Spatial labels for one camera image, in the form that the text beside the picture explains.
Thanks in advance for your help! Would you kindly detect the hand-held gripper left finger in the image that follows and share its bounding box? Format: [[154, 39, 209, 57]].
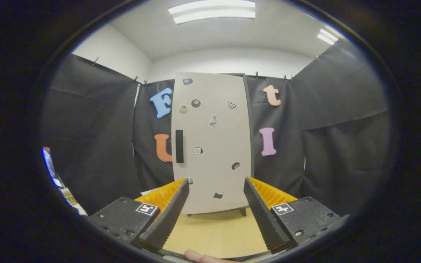
[[88, 178, 190, 252]]

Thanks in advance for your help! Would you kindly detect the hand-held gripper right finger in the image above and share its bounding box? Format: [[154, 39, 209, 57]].
[[243, 177, 350, 254]]

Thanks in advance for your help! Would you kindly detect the grey shoe cabinet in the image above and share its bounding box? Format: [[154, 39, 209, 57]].
[[171, 72, 255, 217]]

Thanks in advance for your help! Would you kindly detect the beige shoe cabinet door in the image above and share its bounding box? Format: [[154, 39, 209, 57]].
[[171, 72, 252, 215]]

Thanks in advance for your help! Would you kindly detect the black door handle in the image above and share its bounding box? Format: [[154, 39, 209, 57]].
[[175, 129, 184, 164]]

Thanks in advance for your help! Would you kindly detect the black backdrop cloth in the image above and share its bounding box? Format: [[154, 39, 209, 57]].
[[42, 40, 392, 216]]

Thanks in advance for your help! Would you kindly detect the blue white panel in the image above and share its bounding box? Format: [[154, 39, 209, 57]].
[[42, 147, 65, 188]]

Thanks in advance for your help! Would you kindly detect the small ceiling light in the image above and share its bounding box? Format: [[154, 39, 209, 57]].
[[316, 28, 339, 46]]

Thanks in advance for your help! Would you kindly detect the long ceiling light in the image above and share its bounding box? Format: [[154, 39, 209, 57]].
[[168, 0, 257, 25]]

